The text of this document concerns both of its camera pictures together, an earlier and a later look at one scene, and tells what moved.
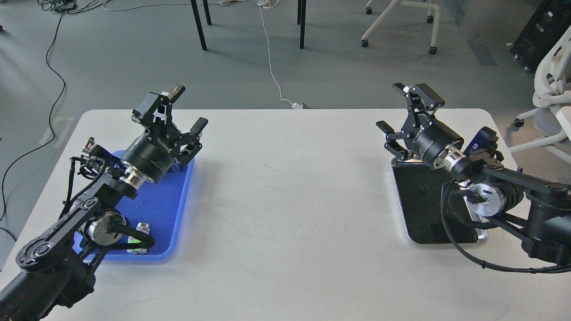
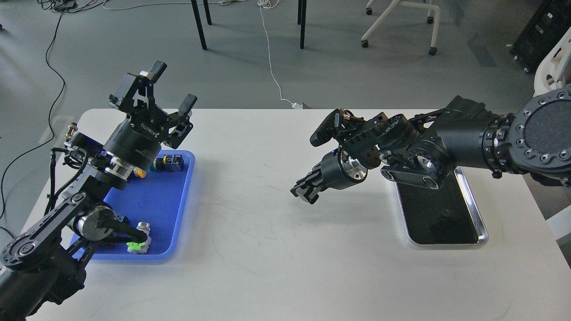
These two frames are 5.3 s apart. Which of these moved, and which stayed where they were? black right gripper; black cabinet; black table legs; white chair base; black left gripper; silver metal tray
Moved: black right gripper; black left gripper
Stayed: black table legs; white chair base; silver metal tray; black cabinet
